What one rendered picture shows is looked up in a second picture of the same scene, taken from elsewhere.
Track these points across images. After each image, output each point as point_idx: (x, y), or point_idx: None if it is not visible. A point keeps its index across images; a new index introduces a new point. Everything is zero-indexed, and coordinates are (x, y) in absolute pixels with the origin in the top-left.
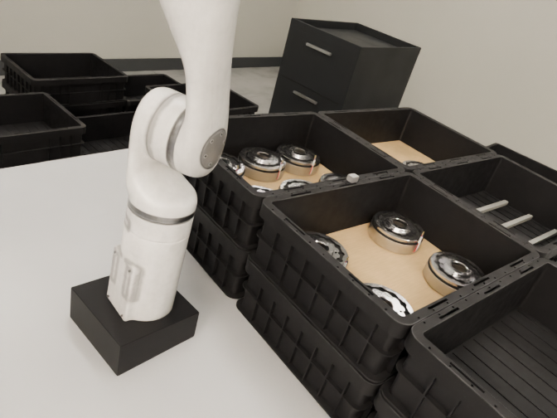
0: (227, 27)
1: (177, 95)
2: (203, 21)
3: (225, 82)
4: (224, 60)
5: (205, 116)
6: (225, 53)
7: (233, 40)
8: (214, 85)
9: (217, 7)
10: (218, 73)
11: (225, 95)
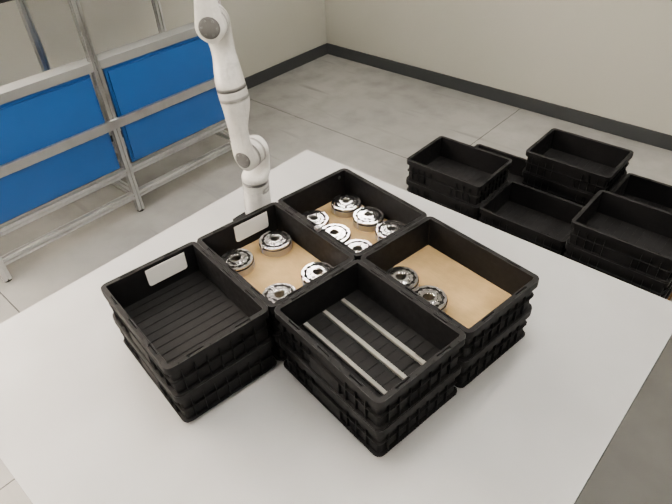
0: (228, 116)
1: (250, 138)
2: (223, 112)
3: (237, 136)
4: (233, 127)
5: (232, 144)
6: (232, 125)
7: (236, 122)
8: (232, 135)
9: (223, 109)
10: (232, 131)
11: (240, 141)
